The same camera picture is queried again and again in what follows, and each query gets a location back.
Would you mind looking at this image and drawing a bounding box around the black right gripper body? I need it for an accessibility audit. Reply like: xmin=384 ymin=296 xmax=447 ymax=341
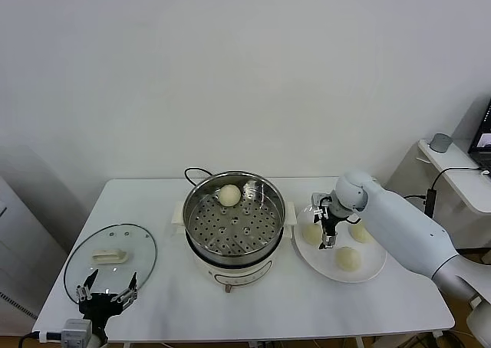
xmin=320 ymin=209 xmax=339 ymax=236

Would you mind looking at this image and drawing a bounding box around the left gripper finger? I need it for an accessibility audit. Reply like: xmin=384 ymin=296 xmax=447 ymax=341
xmin=75 ymin=269 xmax=99 ymax=301
xmin=114 ymin=271 xmax=139 ymax=307

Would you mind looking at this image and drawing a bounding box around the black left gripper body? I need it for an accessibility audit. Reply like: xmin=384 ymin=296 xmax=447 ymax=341
xmin=78 ymin=291 xmax=133 ymax=337

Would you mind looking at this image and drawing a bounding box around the white steamed baozi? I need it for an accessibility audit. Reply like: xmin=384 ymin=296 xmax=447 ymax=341
xmin=348 ymin=221 xmax=375 ymax=245
xmin=218 ymin=184 xmax=242 ymax=208
xmin=334 ymin=246 xmax=363 ymax=272
xmin=302 ymin=224 xmax=323 ymax=246

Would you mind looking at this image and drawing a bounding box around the round glass pot lid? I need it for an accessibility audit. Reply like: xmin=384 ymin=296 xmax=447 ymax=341
xmin=63 ymin=223 xmax=158 ymax=310

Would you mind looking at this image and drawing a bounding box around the stainless steel steamer basket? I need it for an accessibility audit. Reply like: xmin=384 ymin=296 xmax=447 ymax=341
xmin=171 ymin=170 xmax=298 ymax=259

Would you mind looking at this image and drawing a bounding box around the white round plate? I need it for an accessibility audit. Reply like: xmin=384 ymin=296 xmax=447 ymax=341
xmin=294 ymin=202 xmax=387 ymax=284

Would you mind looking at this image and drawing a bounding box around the white floor cabinet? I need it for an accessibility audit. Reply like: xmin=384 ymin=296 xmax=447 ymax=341
xmin=0 ymin=175 xmax=70 ymax=326

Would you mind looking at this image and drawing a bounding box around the black laptop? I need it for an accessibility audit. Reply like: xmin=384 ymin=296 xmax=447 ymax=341
xmin=468 ymin=98 xmax=491 ymax=169

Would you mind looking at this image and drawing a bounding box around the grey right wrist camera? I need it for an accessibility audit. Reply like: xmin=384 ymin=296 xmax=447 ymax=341
xmin=310 ymin=192 xmax=331 ymax=211

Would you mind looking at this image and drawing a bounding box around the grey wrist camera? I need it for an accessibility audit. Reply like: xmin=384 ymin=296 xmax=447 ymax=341
xmin=61 ymin=318 xmax=94 ymax=345
xmin=310 ymin=192 xmax=331 ymax=211

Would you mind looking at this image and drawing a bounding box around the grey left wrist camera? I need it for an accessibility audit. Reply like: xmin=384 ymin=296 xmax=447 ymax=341
xmin=61 ymin=318 xmax=94 ymax=345

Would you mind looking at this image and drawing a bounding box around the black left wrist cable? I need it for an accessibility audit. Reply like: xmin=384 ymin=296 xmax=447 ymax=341
xmin=18 ymin=329 xmax=64 ymax=348

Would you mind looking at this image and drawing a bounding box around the black cable with adapter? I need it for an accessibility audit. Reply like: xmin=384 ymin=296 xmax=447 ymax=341
xmin=402 ymin=166 xmax=488 ymax=217

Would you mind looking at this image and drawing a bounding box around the black cooker power cable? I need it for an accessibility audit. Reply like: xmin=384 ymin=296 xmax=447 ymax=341
xmin=184 ymin=166 xmax=216 ymax=187

